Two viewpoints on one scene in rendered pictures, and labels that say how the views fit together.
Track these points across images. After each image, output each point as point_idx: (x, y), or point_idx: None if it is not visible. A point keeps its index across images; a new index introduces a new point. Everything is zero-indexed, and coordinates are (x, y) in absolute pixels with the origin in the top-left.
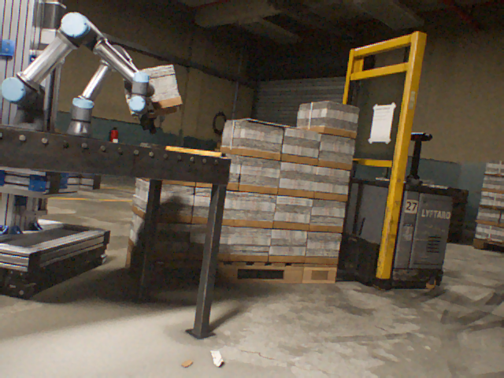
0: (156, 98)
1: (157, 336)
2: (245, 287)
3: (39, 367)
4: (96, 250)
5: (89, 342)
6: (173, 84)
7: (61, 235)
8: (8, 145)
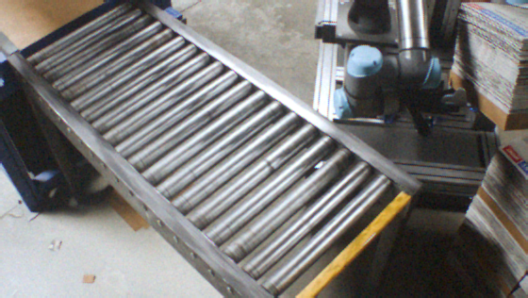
0: (482, 85)
1: None
2: None
3: (156, 273)
4: (464, 198)
5: (212, 293)
6: (512, 80)
7: (435, 151)
8: (66, 129)
